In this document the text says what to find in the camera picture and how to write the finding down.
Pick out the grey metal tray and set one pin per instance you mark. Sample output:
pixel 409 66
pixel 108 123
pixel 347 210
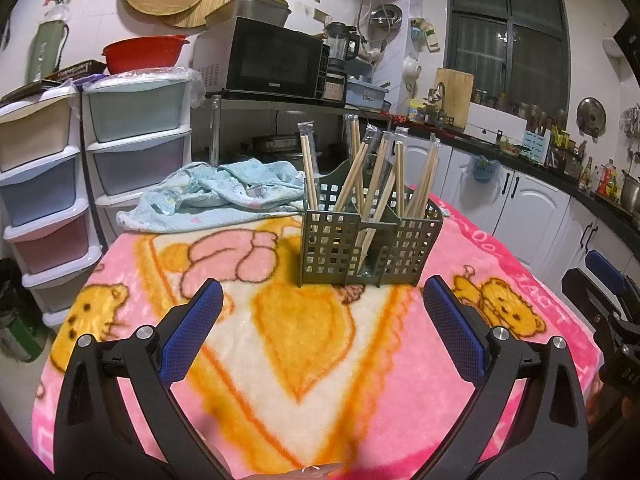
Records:
pixel 250 10

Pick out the white box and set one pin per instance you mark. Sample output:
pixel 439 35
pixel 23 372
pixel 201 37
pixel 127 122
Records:
pixel 495 120

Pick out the row of spice jars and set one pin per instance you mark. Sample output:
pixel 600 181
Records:
pixel 520 110

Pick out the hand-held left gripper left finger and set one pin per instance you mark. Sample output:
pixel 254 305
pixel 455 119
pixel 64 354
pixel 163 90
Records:
pixel 192 330

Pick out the white kitchen cabinets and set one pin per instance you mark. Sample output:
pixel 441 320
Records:
pixel 530 210

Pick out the pastel plastic drawer tower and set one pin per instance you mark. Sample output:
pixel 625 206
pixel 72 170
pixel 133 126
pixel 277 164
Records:
pixel 135 110
pixel 35 185

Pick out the steel pot with lid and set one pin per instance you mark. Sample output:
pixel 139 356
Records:
pixel 275 142

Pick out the clear glass bottle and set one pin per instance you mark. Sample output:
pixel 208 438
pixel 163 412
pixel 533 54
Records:
pixel 215 130

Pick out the white hanging scoop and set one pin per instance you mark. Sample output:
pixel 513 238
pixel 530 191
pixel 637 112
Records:
pixel 412 67

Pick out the black range hood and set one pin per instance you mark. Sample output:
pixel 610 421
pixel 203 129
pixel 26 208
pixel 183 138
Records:
pixel 631 35

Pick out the group of wooden chopsticks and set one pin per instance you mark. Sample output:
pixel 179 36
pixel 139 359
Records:
pixel 372 180

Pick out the hanging steel pot lid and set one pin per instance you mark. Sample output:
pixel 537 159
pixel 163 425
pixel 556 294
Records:
pixel 591 116

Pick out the yellow lidded jar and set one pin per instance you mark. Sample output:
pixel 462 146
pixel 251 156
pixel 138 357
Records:
pixel 416 110

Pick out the black blender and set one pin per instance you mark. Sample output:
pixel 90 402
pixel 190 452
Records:
pixel 340 45

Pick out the dark green plastic utensil basket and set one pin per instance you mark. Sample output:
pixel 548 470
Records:
pixel 330 245

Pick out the metal shelf rack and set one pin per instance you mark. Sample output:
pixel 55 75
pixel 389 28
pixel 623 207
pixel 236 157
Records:
pixel 260 105

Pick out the dark framed window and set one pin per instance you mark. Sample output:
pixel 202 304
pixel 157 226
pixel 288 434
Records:
pixel 505 35

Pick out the steel stock pot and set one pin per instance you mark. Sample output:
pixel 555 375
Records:
pixel 631 187

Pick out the metal faucet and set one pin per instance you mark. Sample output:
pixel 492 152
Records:
pixel 439 92

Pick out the light blue knife holder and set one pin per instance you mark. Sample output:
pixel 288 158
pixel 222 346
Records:
pixel 535 145

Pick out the light blue printed cloth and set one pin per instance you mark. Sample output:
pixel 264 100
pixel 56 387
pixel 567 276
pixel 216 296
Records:
pixel 210 185

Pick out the red plastic basin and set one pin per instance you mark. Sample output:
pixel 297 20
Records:
pixel 140 55

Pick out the light blue dish box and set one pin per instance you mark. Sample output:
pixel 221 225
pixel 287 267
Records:
pixel 367 92

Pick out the dark trash bin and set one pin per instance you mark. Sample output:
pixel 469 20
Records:
pixel 20 310

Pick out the wooden cutting board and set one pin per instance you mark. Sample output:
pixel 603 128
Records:
pixel 457 95

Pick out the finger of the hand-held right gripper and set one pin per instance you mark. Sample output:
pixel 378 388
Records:
pixel 607 270
pixel 585 290

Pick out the row of sauce bottles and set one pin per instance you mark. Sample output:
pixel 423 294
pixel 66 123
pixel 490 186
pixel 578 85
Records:
pixel 600 175

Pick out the black microwave oven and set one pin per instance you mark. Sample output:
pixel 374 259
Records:
pixel 270 60

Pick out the blue hanging basket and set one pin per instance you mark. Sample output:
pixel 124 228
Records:
pixel 485 170

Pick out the dark flat tray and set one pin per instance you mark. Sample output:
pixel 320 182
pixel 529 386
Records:
pixel 75 71

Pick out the small patterned bowl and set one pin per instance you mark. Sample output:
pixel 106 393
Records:
pixel 510 148

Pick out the pink printed blanket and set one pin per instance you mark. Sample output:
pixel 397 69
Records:
pixel 300 350

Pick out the hanging steel bowl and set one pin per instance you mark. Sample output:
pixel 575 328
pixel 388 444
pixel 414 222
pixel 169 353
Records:
pixel 386 16

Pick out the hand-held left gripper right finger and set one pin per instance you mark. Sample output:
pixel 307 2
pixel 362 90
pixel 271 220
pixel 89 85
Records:
pixel 452 332

